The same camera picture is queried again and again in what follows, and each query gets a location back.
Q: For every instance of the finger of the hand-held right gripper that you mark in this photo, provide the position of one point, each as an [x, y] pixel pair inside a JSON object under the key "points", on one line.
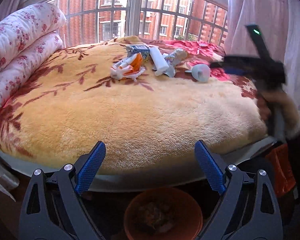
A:
{"points": [[233, 66]]}

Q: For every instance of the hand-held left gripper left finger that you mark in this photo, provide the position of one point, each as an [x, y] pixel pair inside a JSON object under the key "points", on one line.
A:
{"points": [[90, 170]]}

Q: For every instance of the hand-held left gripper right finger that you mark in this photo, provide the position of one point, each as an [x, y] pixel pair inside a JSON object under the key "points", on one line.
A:
{"points": [[209, 167]]}

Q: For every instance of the grey plastic cup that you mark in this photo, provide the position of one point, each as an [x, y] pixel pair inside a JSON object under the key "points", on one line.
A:
{"points": [[201, 72]]}

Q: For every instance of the orange round bin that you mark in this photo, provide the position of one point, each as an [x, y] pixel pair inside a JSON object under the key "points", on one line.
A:
{"points": [[132, 217]]}

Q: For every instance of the person's right hand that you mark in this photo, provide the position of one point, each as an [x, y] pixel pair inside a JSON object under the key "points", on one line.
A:
{"points": [[288, 107]]}

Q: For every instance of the small pale wrapper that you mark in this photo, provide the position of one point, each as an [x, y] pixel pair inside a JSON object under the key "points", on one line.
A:
{"points": [[202, 45]]}

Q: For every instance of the white bed base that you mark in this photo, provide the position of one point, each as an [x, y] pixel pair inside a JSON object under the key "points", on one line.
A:
{"points": [[140, 183]]}

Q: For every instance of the white sheer curtain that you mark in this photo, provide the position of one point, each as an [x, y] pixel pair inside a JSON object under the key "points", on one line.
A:
{"points": [[284, 17]]}

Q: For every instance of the yellow floral plush blanket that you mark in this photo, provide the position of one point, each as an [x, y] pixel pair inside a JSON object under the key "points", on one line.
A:
{"points": [[140, 117]]}

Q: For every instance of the red plastic bag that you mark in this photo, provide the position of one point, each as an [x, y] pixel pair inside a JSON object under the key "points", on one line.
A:
{"points": [[282, 170]]}

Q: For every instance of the white plastic tube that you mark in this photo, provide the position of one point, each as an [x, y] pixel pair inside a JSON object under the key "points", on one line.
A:
{"points": [[158, 60]]}

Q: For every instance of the blue drink carton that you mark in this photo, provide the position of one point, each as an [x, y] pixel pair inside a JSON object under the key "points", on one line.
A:
{"points": [[140, 51]]}

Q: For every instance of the orange and white wrapper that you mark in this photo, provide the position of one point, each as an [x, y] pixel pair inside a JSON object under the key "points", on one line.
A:
{"points": [[126, 66]]}

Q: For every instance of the folded pink floral quilt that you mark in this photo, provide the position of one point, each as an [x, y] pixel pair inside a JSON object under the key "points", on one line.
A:
{"points": [[20, 35]]}

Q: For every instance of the grey window frame with grille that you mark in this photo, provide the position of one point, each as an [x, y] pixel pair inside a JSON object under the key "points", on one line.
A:
{"points": [[133, 12]]}

